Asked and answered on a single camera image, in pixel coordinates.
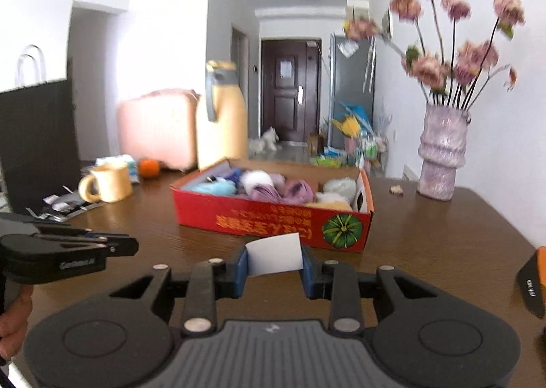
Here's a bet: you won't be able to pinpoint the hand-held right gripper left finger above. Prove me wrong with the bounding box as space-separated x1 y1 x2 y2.
109 245 252 335

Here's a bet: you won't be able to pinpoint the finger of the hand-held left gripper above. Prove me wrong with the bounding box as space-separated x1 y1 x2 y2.
40 224 129 240
106 237 139 257

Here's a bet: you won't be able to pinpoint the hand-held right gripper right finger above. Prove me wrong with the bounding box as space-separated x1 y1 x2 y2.
301 245 440 334

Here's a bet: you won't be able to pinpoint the white foam block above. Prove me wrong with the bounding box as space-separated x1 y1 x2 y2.
246 232 303 277

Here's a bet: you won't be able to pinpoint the red cardboard box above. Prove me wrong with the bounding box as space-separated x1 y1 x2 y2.
170 158 375 253

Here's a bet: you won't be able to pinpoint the yellow white spotted plush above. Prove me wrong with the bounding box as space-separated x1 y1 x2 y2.
305 192 355 212

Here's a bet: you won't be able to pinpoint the pink umbrella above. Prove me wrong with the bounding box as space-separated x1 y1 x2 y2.
282 179 316 205

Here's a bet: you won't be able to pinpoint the light blue plush toy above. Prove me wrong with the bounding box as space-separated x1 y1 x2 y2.
190 179 237 198

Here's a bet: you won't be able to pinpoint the white fluffy ball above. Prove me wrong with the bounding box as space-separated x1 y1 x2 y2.
241 170 274 193

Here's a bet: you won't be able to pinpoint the person's left hand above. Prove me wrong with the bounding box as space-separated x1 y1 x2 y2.
0 286 34 365

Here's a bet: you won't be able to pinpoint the pile of small packets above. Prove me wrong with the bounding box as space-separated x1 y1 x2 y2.
26 185 103 222

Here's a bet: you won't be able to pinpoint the yellow mug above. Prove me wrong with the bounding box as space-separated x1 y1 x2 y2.
78 163 134 204

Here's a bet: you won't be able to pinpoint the light blue packet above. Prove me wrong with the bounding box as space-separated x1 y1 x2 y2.
95 154 141 184

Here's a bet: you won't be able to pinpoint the orange fruit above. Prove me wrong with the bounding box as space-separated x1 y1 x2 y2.
139 159 161 179

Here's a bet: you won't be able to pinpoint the black paper bag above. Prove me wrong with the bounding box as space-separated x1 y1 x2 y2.
0 45 84 216

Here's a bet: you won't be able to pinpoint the pink suitcase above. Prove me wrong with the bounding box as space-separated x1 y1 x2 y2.
117 89 201 171

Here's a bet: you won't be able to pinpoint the white plush dog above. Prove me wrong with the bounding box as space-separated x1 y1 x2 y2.
249 127 280 154

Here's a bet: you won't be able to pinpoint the yellow thermos jug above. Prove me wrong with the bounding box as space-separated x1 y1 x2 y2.
196 60 249 171

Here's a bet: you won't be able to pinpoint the blue and yellow bags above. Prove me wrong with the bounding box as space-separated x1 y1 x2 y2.
332 103 372 137

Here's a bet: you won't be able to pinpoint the dark entrance door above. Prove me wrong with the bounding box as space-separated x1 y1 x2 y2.
261 39 321 144

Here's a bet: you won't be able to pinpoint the lilac ceramic vase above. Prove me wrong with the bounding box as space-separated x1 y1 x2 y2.
417 104 472 201

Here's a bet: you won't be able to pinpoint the grey refrigerator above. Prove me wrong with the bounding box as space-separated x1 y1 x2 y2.
330 34 376 150

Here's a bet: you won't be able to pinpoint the interior door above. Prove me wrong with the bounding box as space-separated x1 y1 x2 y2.
231 24 250 88

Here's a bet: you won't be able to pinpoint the orange and black box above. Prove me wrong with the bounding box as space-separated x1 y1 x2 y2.
515 245 546 318

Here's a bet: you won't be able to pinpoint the bunch of dried pink roses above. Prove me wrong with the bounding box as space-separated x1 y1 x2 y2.
343 0 526 109

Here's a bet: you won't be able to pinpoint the beige cardboard box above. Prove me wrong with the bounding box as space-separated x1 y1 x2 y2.
346 0 370 20

